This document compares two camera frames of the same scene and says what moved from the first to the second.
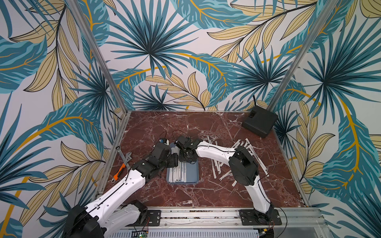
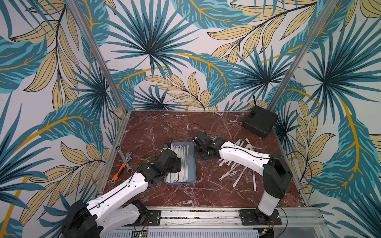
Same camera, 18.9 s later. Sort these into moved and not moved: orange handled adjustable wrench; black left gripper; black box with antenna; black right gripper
Moved: black right gripper; black left gripper
Not moved: black box with antenna; orange handled adjustable wrench
